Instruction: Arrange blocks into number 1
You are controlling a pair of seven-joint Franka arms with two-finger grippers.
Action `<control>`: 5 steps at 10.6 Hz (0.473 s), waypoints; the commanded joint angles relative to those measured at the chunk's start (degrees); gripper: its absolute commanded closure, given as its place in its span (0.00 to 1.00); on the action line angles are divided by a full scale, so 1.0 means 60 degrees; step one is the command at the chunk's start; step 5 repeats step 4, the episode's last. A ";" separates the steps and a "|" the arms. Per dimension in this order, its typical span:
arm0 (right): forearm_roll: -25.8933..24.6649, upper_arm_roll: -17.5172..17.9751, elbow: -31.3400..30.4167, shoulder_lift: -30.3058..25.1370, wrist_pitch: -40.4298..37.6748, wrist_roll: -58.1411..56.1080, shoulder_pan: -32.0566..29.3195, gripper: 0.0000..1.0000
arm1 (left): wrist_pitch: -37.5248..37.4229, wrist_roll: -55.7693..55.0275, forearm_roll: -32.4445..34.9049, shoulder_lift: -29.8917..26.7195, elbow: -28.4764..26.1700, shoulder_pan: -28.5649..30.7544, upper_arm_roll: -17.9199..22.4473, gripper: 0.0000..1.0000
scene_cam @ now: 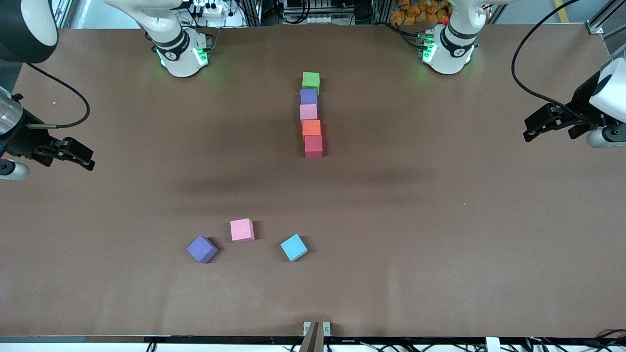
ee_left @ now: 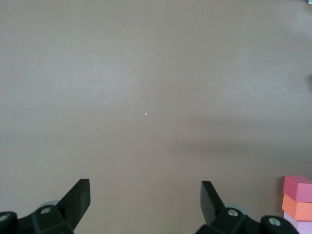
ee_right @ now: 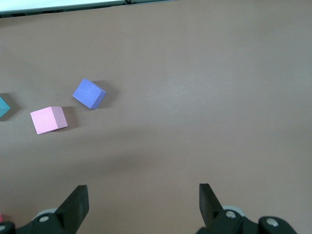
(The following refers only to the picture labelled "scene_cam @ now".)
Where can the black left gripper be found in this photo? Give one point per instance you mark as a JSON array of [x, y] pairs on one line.
[[581, 104]]

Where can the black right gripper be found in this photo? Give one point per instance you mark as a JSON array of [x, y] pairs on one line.
[[22, 141]]

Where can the red foam cube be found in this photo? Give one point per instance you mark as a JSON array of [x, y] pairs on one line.
[[313, 145]]

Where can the pink foam cube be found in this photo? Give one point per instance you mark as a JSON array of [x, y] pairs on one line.
[[308, 112], [242, 230]]

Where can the orange foam cube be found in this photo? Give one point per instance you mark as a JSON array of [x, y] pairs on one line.
[[311, 128]]

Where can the purple foam cube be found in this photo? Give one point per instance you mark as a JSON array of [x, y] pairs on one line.
[[308, 96], [201, 249]]

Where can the green foam cube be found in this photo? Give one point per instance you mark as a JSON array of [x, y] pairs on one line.
[[311, 79]]

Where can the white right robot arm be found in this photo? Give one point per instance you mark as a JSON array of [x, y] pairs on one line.
[[178, 54]]

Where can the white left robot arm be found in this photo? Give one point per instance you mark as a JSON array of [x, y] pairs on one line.
[[452, 49]]

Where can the brown table mat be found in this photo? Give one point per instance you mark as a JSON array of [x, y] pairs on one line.
[[98, 293]]

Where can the bag of orange snacks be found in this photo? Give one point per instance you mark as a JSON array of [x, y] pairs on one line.
[[415, 12]]

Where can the white power strip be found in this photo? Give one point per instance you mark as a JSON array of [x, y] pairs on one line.
[[209, 8]]

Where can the small white box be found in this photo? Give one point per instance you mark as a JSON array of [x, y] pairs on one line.
[[493, 344]]

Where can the light blue foam cube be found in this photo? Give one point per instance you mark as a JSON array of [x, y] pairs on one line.
[[293, 247]]

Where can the aluminium frame profile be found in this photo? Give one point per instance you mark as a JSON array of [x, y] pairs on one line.
[[604, 17], [61, 12]]

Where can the metal bracket with brown strip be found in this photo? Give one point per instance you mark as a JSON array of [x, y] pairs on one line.
[[316, 332]]

